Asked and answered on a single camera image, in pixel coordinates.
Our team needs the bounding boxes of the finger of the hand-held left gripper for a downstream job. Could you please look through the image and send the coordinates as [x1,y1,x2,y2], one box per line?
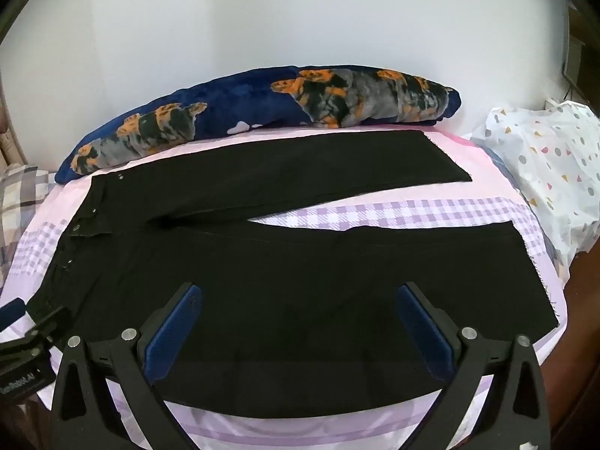
[0,297,25,333]
[25,307,71,345]

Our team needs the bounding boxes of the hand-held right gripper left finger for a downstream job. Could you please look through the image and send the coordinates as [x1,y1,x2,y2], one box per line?
[51,282,203,450]

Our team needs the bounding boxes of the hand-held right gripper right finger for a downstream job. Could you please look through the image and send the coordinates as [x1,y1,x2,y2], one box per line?
[395,282,550,450]

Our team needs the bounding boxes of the black pants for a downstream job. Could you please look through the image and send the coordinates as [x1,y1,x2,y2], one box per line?
[25,130,560,419]

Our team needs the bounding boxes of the grey brown plaid pillow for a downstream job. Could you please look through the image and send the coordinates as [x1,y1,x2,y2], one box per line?
[0,163,59,263]

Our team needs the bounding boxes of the pink purple checked bed sheet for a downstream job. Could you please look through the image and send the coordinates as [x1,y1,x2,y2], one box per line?
[0,124,570,450]

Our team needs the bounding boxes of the light wooden headboard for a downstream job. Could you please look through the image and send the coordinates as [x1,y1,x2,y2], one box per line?
[0,98,26,170]

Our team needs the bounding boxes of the white dotted pillow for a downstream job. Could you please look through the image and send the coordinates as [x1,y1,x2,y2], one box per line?
[470,101,600,284]

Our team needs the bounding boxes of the blue orange printed blanket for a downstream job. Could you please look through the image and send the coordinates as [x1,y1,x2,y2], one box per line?
[55,64,462,185]

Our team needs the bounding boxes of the brown wooden furniture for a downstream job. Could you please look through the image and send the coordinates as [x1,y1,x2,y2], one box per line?
[560,2,600,104]

